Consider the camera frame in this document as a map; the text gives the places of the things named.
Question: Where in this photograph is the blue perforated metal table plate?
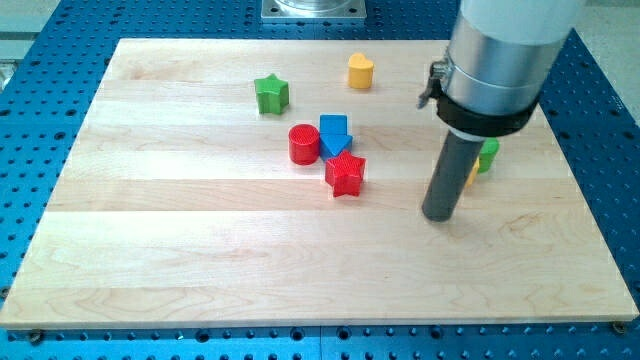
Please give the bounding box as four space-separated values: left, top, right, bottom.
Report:
1 1 639 359

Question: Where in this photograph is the small yellow block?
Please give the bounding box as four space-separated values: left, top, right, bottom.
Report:
464 158 480 188

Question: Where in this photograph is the red cylinder block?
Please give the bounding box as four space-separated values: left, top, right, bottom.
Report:
288 124 320 165

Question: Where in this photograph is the red star block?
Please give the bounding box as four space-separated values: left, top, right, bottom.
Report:
325 150 366 197

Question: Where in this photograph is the green star block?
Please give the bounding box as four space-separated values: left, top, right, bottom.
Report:
254 74 289 115

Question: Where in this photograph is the light wooden board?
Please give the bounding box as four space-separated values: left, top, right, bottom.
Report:
1 39 638 330

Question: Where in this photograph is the blue triangle block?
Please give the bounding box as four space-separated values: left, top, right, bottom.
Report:
320 133 353 161

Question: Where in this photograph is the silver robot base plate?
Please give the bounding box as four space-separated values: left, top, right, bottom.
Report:
261 0 367 22

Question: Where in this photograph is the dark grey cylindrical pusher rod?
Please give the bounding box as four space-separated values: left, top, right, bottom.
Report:
422 131 485 222

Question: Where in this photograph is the blue cube block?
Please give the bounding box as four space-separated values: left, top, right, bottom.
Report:
319 114 348 135

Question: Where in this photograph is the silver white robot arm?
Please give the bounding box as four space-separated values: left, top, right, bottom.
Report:
418 0 585 141

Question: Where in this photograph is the yellow heart block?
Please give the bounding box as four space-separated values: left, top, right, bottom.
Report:
348 52 375 89

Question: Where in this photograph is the green cylinder block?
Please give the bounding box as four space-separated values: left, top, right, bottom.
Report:
478 138 500 173

